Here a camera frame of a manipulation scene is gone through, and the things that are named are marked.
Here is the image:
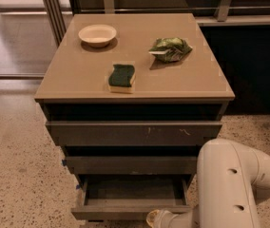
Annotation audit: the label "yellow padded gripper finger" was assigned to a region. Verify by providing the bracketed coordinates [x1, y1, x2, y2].
[146, 210, 160, 228]

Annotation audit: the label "grey drawer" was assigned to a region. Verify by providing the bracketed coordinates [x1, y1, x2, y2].
[66, 156, 197, 175]
[71, 175, 189, 221]
[46, 121, 222, 146]

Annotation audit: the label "metal post left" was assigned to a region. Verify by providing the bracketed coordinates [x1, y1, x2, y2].
[43, 0, 66, 46]

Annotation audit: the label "white paper bowl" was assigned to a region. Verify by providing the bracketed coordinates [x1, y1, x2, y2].
[78, 25, 117, 48]

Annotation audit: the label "grey drawer cabinet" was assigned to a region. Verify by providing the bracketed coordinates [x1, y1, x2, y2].
[34, 13, 236, 228]

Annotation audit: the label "green chip bag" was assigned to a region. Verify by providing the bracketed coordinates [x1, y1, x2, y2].
[149, 37, 192, 63]

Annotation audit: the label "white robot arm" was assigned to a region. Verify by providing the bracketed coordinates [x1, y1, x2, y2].
[146, 139, 270, 228]

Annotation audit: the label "green yellow sponge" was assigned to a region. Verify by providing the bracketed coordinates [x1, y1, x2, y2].
[108, 64, 135, 94]

